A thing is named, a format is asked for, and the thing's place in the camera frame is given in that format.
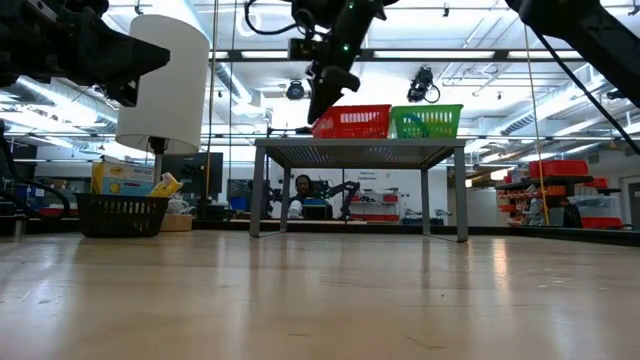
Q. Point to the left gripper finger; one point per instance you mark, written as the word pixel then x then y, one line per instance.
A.
pixel 115 55
pixel 125 92

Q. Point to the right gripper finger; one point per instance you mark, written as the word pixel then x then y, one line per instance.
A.
pixel 320 100

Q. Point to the red plastic basket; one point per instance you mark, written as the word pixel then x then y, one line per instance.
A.
pixel 370 127

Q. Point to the crayon box torn green side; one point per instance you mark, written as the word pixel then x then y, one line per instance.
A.
pixel 127 187

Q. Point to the green plastic basket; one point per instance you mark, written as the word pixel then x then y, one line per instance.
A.
pixel 425 122

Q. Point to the black background robot arm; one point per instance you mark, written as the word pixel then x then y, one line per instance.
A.
pixel 345 187

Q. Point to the black ceiling spotlight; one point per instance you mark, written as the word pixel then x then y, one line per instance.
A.
pixel 295 90
pixel 616 94
pixel 420 82

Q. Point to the white shade table lamp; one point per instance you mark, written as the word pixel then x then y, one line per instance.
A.
pixel 175 100

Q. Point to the grey metal shelf riser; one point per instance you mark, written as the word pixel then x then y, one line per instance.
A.
pixel 360 150

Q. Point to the person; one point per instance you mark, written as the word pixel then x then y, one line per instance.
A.
pixel 302 192

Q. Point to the black monitor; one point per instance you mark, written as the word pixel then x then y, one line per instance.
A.
pixel 195 175

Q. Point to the rack with red bins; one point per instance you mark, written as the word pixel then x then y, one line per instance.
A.
pixel 390 198

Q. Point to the black plastic basket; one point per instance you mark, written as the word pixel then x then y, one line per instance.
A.
pixel 120 215

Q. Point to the white cup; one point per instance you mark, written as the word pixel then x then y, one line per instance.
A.
pixel 177 205

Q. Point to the wooden block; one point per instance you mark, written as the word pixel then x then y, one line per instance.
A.
pixel 176 222

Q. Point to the dark storage rack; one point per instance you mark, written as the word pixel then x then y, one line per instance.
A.
pixel 550 180

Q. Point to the red storage bin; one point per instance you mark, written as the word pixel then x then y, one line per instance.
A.
pixel 600 223
pixel 557 169

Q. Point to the clear plastic bin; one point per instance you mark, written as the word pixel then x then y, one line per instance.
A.
pixel 597 205

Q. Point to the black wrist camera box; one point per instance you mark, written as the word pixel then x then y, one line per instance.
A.
pixel 305 49

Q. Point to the overhead frame beam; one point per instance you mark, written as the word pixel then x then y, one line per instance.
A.
pixel 440 55

